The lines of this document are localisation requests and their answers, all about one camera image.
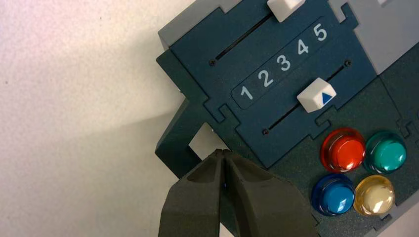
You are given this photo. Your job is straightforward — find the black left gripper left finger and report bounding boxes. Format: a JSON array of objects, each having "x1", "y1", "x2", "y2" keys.
[{"x1": 158, "y1": 149, "x2": 227, "y2": 237}]

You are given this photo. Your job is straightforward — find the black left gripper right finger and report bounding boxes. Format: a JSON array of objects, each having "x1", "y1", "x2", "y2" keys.
[{"x1": 223, "y1": 149, "x2": 320, "y2": 237}]

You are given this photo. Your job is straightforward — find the grey and teal control box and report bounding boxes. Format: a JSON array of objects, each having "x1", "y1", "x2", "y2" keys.
[{"x1": 154, "y1": 0, "x2": 419, "y2": 237}]

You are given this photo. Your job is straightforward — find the blue dome push button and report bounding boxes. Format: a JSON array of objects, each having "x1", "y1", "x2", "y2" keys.
[{"x1": 311, "y1": 173, "x2": 356, "y2": 217}]

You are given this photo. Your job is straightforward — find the red dome push button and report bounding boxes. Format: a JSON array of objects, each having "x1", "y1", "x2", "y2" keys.
[{"x1": 321, "y1": 127, "x2": 366, "y2": 173}]

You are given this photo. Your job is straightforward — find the yellow dome push button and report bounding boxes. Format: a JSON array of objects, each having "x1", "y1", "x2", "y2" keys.
[{"x1": 353, "y1": 174, "x2": 396, "y2": 217}]

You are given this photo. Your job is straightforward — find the white slider knob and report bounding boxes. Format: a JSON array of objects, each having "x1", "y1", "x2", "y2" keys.
[
  {"x1": 266, "y1": 0, "x2": 306, "y2": 23},
  {"x1": 296, "y1": 77, "x2": 337, "y2": 114}
]

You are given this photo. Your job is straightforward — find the teal dome push button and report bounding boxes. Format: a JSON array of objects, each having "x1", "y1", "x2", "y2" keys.
[{"x1": 363, "y1": 130, "x2": 408, "y2": 174}]

